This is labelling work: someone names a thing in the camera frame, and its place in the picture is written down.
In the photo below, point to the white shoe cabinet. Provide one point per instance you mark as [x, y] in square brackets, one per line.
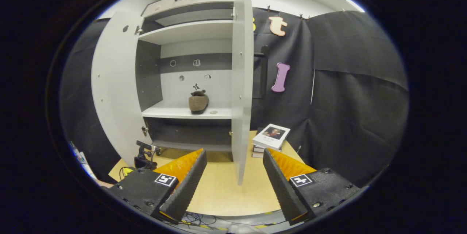
[189, 31]

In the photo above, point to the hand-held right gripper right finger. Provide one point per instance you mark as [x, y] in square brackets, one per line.
[282, 190]

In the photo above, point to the black backdrop cloth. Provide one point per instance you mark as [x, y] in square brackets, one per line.
[350, 92]

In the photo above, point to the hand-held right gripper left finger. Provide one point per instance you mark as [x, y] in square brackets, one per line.
[188, 186]

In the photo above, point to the white cabinet drawer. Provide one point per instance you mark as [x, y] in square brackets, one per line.
[189, 2]

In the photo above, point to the white book with portrait cover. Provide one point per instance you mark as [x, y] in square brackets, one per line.
[271, 137]

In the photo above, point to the brown shoe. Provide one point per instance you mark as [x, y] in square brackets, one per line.
[199, 102]

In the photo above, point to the white printed papers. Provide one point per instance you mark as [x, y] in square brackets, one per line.
[85, 166]

